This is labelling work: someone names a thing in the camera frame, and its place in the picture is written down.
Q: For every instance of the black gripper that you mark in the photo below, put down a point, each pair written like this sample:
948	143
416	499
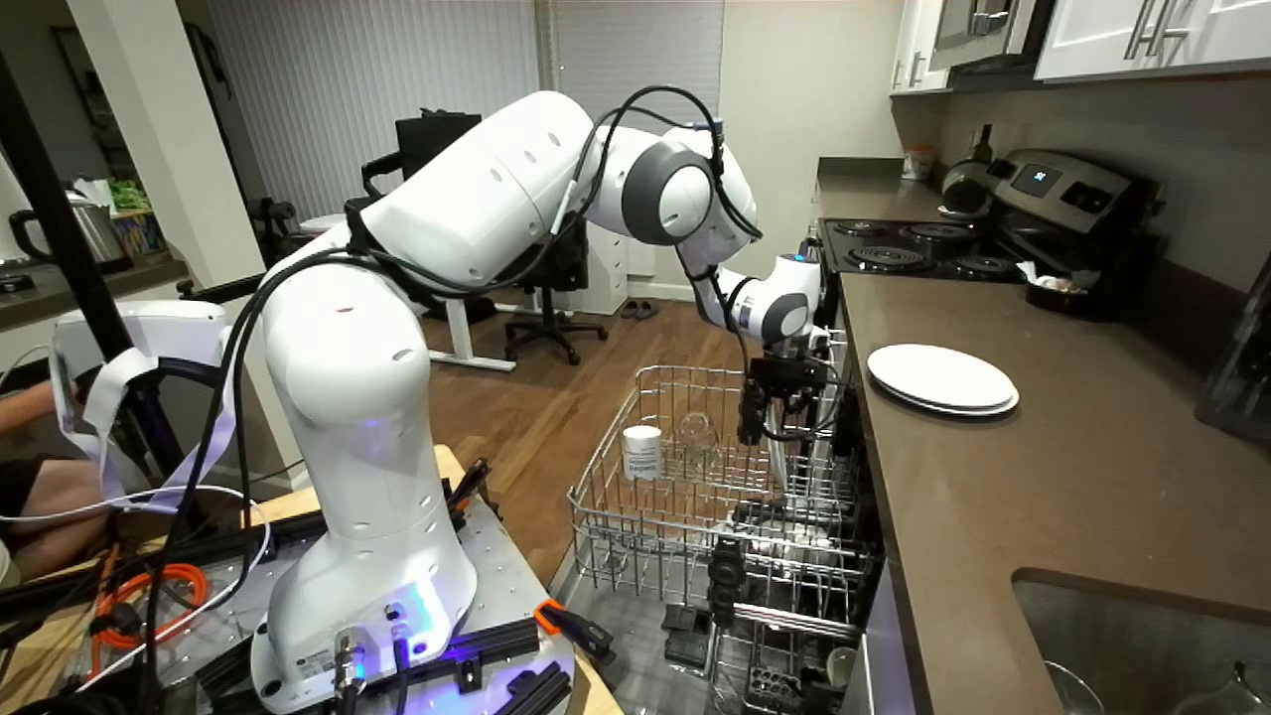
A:
792	367

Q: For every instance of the clear glass plate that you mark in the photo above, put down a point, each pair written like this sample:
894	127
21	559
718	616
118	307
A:
781	466

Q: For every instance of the white plate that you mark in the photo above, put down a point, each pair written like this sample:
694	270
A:
939	376
993	409

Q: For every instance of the dishwasher lower rack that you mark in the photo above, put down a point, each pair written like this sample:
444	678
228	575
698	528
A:
724	621

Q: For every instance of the black bottle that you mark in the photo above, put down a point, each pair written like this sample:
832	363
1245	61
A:
752	421

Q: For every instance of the clear drinking glass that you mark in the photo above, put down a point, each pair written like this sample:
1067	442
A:
698	432

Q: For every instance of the white cup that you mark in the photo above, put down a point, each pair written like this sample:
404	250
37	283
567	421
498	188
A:
642	456

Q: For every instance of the black kitchen stove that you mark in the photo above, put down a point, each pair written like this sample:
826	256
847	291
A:
915	248

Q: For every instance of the white drawer cabinet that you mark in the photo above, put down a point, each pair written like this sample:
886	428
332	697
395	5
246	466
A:
636	262

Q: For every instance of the black office chair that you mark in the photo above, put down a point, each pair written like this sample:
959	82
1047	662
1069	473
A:
557	298

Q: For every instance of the white cloth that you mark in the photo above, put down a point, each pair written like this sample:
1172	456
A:
1042	279

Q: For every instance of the black kettle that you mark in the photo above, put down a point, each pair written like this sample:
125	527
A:
971	184

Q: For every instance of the orange black screwdriver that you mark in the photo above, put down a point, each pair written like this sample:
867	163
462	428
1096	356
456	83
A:
575	629

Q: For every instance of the grey robot mounting cart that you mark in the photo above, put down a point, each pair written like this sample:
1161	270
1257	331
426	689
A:
519	581

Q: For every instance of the steel kitchen sink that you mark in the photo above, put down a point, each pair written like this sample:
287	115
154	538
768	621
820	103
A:
1136	642

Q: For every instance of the black armrest chair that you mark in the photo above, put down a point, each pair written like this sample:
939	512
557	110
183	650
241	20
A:
380	172

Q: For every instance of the black tripod pole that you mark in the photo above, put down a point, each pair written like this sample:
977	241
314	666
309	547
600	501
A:
66	241

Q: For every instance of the white wall cabinet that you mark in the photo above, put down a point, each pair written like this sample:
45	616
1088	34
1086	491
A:
1155	34

